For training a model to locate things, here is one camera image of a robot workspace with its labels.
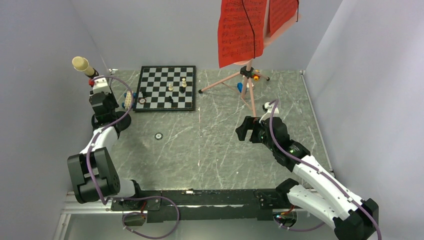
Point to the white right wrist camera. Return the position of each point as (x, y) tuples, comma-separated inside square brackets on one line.
[(267, 108)]

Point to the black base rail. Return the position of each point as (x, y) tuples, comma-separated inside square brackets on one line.
[(262, 204)]

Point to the black white chessboard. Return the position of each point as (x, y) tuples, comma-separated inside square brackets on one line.
[(155, 80)]

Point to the white blue toy brick car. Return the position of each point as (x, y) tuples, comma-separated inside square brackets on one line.
[(129, 101)]

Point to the blue toy block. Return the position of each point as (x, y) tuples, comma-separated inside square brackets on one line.
[(240, 86)]

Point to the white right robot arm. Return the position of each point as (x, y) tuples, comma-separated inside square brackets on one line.
[(350, 216)]

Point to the red sheet music left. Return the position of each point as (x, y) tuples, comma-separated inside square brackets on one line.
[(240, 33)]

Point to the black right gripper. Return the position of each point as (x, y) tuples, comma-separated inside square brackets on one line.
[(250, 123)]

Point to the red sheet music right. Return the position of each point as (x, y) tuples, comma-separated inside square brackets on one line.
[(282, 15)]

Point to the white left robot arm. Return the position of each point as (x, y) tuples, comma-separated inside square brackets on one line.
[(92, 172)]

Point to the small black round disc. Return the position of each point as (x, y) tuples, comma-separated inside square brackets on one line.
[(158, 136)]

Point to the black microphone stand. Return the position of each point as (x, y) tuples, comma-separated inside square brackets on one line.
[(121, 125)]

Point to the gold microphone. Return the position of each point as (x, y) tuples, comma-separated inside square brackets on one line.
[(81, 64)]

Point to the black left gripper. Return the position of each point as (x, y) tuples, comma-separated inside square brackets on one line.
[(111, 97)]

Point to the red sheet music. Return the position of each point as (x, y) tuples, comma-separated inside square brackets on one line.
[(282, 15), (240, 33)]

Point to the pink music stand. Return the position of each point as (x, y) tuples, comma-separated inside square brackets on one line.
[(247, 70)]

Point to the orange yellow toy piece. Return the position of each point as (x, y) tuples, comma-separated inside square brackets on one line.
[(255, 77)]

